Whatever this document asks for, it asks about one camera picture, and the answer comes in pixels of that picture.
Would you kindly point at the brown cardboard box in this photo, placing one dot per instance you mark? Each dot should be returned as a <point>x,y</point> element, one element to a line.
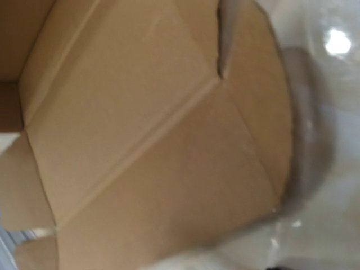
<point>132,131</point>

